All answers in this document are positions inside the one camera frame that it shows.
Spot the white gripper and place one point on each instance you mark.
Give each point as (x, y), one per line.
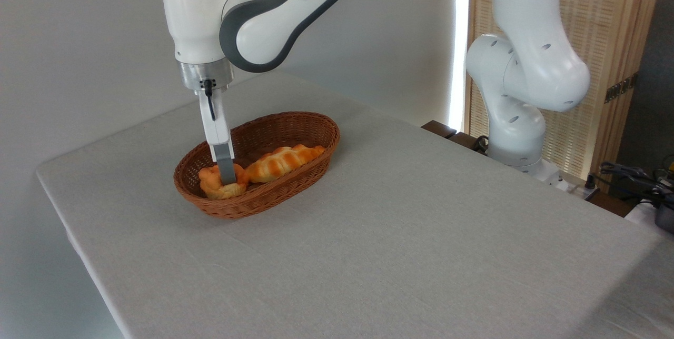
(217, 128)

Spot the round golden bread roll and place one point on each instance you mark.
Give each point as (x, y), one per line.
(210, 183)

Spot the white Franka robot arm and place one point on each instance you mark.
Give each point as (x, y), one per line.
(195, 12)

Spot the long braided bread loaf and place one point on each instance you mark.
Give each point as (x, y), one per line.
(274, 164)

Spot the brown wicker oval basket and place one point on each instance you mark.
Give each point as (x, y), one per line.
(237, 208)

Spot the grey tablecloth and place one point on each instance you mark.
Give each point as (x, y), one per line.
(400, 239)

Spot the dark wooden side table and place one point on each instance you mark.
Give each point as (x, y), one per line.
(439, 128)

